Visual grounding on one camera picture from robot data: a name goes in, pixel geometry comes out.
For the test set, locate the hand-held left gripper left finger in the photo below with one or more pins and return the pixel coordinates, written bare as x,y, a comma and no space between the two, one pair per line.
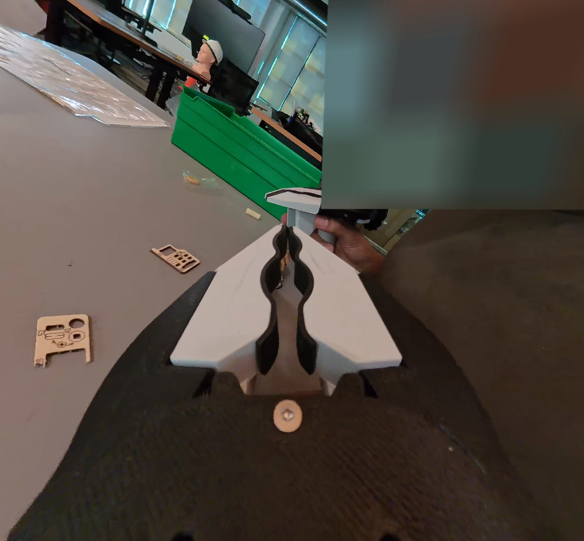
223,317

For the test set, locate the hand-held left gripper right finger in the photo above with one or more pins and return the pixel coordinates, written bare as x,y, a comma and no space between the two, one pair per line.
351,322

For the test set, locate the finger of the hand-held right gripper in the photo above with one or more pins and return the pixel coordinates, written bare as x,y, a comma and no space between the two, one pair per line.
301,201
305,189

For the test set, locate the small wooden puzzle part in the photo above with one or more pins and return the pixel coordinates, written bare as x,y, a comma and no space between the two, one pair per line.
285,262

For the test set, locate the grey desk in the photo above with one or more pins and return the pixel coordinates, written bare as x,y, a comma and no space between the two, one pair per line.
91,185

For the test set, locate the person's right hand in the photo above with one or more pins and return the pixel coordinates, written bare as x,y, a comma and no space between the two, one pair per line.
356,249

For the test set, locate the small white cylinder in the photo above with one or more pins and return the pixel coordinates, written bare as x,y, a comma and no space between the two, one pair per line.
253,213

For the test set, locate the black backpack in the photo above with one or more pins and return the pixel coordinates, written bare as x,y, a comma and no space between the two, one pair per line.
303,128

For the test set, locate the pen holder with pens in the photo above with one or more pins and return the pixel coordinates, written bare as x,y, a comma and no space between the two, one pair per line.
301,117

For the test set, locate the green plastic bin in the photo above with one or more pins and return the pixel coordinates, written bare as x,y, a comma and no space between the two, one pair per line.
228,149

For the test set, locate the wooden grid puzzle piece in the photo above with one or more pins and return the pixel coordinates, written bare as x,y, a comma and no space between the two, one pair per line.
157,251

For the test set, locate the small clear plastic bag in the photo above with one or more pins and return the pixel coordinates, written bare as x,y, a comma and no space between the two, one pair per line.
194,180

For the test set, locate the black laptop screen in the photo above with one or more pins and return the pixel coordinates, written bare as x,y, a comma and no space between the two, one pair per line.
232,85

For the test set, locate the person's clothing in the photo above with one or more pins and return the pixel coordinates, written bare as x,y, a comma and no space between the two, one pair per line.
502,322

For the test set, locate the wooden piece with round holes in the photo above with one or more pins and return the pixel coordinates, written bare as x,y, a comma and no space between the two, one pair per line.
68,345

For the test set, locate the orange object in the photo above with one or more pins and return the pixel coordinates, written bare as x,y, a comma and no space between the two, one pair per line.
190,82

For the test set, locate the mannequin head with white helmet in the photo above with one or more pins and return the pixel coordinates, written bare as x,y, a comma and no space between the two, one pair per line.
213,48

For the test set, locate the black computer monitor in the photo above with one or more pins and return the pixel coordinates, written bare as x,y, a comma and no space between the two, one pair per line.
228,35

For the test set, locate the black video bar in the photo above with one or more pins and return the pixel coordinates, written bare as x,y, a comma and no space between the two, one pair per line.
230,3

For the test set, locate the long wooden table black legs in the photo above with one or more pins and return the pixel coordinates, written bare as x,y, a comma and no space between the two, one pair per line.
114,21

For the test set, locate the glossy instruction sheet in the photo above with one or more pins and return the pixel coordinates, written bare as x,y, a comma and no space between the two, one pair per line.
68,80

